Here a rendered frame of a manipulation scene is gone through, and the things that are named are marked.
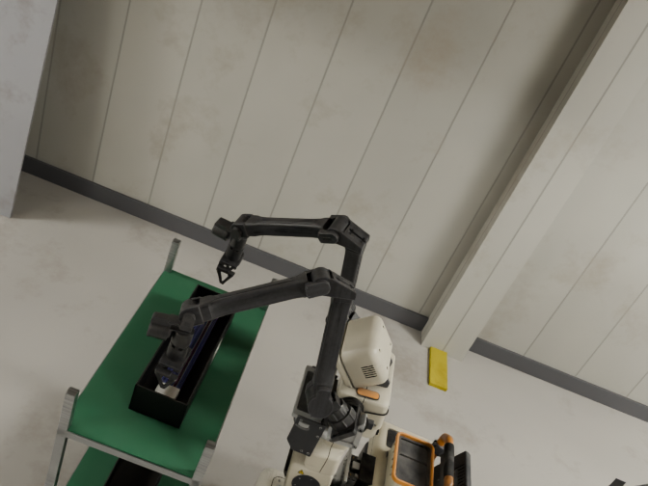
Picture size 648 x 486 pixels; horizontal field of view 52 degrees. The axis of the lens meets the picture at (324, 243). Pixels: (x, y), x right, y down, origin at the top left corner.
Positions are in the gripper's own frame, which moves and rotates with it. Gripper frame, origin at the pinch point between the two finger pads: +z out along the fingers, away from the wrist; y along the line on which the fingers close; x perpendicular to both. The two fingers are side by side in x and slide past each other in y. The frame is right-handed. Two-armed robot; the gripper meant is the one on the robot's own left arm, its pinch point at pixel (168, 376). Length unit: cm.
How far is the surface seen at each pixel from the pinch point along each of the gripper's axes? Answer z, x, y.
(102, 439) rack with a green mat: 20.0, -10.4, 13.6
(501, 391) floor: 112, 185, -212
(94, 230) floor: 114, -102, -203
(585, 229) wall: -5, 181, -243
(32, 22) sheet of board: -3, -159, -198
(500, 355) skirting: 105, 183, -242
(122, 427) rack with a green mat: 20.0, -6.9, 7.1
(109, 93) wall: 36, -124, -236
